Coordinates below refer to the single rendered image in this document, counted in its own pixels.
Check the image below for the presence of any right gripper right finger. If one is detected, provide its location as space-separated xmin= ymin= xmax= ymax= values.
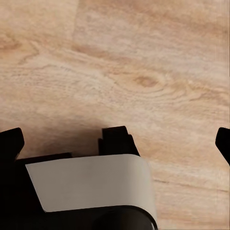
xmin=215 ymin=127 xmax=230 ymax=165

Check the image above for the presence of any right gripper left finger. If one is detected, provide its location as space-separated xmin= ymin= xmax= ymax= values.
xmin=0 ymin=127 xmax=24 ymax=184

